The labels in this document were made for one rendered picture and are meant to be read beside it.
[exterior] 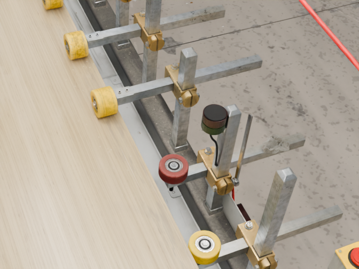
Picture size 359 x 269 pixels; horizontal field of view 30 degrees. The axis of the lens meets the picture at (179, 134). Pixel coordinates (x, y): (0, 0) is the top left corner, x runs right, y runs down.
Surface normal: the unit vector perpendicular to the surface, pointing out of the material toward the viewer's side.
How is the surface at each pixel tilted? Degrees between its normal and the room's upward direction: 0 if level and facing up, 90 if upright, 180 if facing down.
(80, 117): 0
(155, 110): 0
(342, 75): 0
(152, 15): 90
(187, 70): 90
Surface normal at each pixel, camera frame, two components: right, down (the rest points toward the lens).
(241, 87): 0.07, -0.66
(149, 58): 0.40, 0.71
